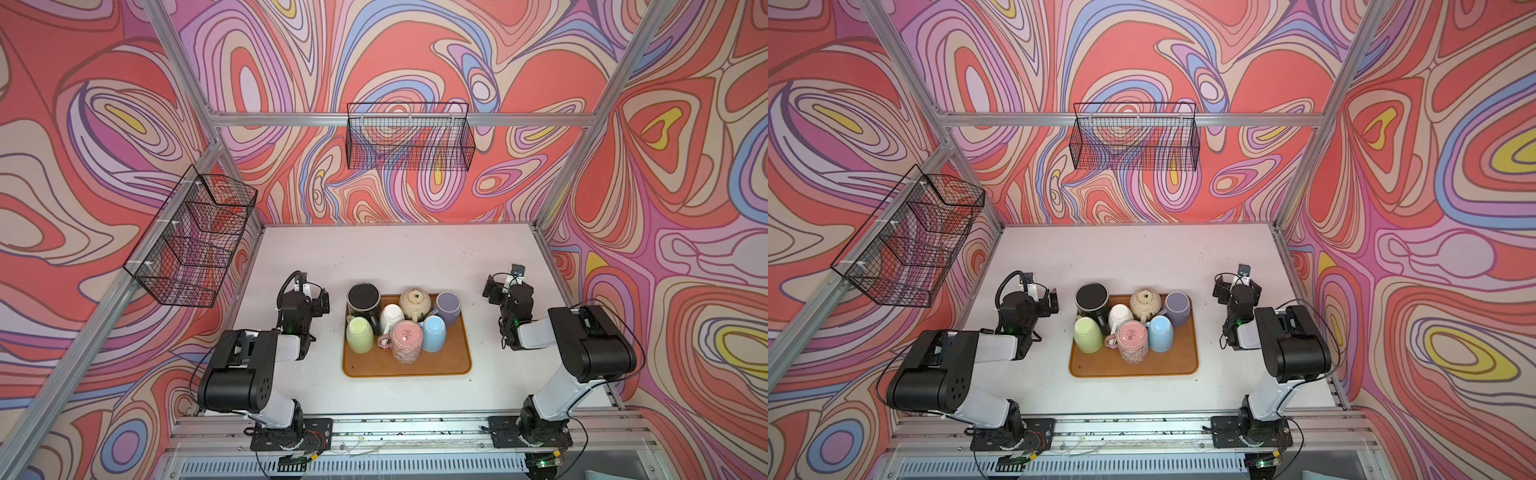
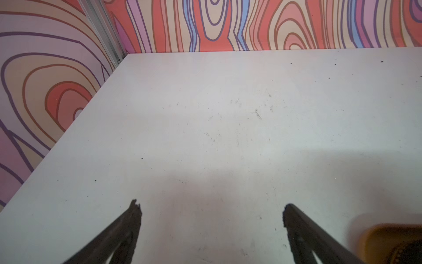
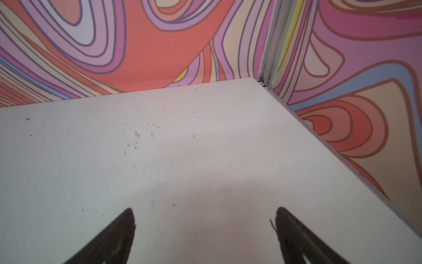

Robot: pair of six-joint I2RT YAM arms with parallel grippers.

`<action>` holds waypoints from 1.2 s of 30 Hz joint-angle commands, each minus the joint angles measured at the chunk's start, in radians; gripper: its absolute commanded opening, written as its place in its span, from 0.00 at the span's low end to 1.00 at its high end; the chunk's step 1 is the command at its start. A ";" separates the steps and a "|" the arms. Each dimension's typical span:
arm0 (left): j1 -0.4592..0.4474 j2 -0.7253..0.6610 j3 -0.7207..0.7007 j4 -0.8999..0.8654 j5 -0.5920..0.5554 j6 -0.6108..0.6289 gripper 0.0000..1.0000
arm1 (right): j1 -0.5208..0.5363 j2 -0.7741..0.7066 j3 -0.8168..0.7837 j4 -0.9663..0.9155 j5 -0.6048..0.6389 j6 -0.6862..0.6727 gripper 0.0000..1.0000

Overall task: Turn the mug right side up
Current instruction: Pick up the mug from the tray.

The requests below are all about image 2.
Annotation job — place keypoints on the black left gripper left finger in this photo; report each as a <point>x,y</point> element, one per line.
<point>116,244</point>

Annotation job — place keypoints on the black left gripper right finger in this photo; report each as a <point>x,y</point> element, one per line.
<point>309,241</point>

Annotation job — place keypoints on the black red mug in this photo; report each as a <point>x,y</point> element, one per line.
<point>407,253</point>

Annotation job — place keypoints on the orange brown serving tray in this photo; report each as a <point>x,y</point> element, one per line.
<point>377,243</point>

